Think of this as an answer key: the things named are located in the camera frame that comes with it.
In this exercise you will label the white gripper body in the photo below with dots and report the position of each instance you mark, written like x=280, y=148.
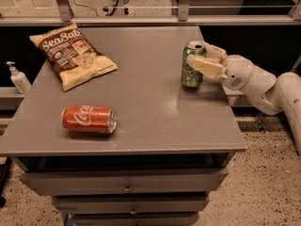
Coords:
x=237, y=70

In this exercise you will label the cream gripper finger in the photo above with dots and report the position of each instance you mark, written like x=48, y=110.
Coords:
x=212, y=70
x=214, y=53

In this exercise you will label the green soda can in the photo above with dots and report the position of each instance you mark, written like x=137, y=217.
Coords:
x=192, y=78

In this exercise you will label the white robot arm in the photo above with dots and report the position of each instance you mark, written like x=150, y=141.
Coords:
x=286, y=96

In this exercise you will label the red Coca-Cola can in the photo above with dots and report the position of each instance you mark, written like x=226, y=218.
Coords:
x=89, y=118

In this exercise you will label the grey drawer cabinet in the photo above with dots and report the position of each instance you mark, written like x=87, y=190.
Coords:
x=161, y=125

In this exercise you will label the top grey drawer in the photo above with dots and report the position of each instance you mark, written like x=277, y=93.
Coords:
x=124, y=182

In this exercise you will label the grey drawer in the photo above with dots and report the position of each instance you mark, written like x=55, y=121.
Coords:
x=124, y=182
x=162, y=219
x=131, y=204

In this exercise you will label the sea salt chips bag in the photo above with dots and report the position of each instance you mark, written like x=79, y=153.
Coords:
x=72, y=56

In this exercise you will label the middle grey drawer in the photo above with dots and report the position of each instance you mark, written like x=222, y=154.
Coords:
x=131, y=204

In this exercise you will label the white pump bottle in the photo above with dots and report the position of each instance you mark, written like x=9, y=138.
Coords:
x=18, y=78

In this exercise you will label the bottom grey drawer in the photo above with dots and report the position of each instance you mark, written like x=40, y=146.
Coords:
x=162, y=219

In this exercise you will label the metal railing frame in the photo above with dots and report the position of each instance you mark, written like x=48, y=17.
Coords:
x=165, y=12

